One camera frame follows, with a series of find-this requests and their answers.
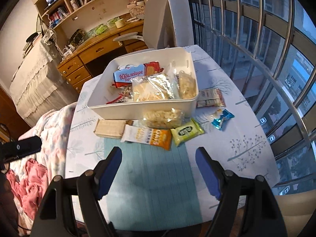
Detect green snack packet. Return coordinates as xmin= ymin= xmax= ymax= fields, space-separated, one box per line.
xmin=171 ymin=118 xmax=205 ymax=147

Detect teal ribbed placemat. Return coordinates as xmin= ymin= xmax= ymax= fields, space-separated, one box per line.
xmin=104 ymin=139 xmax=202 ymax=231

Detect white floral tablecloth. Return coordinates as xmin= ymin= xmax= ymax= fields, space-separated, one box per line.
xmin=64 ymin=44 xmax=281 ymax=225

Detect beige wafer block packet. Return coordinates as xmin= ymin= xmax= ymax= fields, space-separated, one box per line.
xmin=94 ymin=119 xmax=133 ymax=139

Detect red white wafer packet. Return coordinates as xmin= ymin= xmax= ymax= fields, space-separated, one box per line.
xmin=106 ymin=95 xmax=130 ymax=105

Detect blue popcorn snack packet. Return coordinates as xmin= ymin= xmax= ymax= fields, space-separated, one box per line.
xmin=209 ymin=109 xmax=235 ymax=130

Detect clear bag pale crackers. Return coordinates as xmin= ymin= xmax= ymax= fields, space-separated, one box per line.
xmin=139 ymin=108 xmax=184 ymax=129

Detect long white biscuit packet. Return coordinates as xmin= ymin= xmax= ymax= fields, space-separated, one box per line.
xmin=113 ymin=62 xmax=164 ymax=88

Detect Fuji cake clear bag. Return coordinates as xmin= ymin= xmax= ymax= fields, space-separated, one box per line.
xmin=131 ymin=73 xmax=180 ymax=102

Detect nut date clear packet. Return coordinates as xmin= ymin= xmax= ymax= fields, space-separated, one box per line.
xmin=119 ymin=85 xmax=132 ymax=98

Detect white red snack packet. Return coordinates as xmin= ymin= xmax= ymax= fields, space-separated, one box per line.
xmin=197 ymin=88 xmax=226 ymax=108

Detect metal window railing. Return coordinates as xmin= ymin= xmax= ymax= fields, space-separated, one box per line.
xmin=189 ymin=0 xmax=315 ymax=195

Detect white plastic storage bin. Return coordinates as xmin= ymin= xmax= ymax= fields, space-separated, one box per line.
xmin=87 ymin=46 xmax=197 ymax=119

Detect orange white oat bar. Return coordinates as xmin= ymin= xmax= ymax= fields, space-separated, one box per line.
xmin=120 ymin=125 xmax=172 ymax=150

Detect white draped cloth furniture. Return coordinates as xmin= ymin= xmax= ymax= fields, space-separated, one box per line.
xmin=10 ymin=40 xmax=79 ymax=127

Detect puffed rice roll packet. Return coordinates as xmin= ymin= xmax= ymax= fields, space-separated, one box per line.
xmin=178 ymin=71 xmax=197 ymax=99

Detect grey office chair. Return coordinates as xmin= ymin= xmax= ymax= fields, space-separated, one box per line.
xmin=114 ymin=0 xmax=194 ymax=49

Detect wooden bookshelf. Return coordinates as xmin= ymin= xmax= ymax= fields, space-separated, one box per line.
xmin=32 ymin=0 xmax=131 ymax=42

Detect wooden desk with drawers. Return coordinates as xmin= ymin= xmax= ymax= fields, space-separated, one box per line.
xmin=58 ymin=20 xmax=147 ymax=93

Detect pink floral blanket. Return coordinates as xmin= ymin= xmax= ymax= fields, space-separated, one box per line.
xmin=7 ymin=102 xmax=77 ymax=236

